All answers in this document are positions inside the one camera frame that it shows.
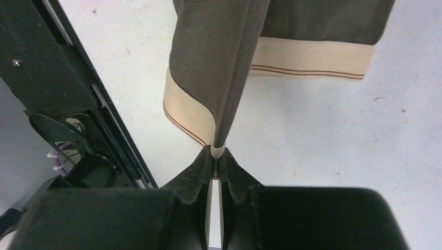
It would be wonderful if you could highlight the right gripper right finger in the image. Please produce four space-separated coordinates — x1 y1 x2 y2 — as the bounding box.
218 149 408 249

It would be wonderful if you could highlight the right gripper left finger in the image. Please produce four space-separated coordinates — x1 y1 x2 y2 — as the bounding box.
9 146 213 249

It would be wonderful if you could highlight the olive underwear beige waistband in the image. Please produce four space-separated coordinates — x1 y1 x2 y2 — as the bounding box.
163 0 394 159

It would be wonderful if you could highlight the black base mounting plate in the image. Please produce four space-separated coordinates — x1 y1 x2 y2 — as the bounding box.
1 1 157 193

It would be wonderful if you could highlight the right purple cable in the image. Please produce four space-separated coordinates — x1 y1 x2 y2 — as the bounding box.
46 141 82 177

